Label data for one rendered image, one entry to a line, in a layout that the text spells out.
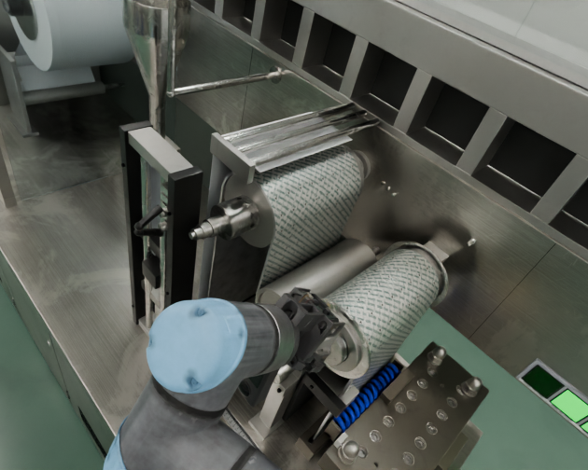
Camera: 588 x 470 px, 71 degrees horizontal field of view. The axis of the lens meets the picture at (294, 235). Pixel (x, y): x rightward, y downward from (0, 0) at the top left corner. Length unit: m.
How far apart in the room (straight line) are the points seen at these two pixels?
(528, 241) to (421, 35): 0.41
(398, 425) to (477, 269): 0.35
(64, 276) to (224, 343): 0.91
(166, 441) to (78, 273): 0.87
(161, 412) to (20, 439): 1.65
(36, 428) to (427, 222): 1.66
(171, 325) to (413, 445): 0.68
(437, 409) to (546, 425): 1.68
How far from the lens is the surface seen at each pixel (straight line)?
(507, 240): 0.85
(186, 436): 0.40
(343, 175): 0.81
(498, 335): 0.96
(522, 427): 2.55
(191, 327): 0.35
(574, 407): 0.99
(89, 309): 1.15
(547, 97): 0.77
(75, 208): 1.41
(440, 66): 0.83
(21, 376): 2.15
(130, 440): 0.42
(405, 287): 0.76
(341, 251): 0.88
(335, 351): 0.69
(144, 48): 1.02
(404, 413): 0.96
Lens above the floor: 1.82
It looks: 42 degrees down
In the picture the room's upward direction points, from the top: 17 degrees clockwise
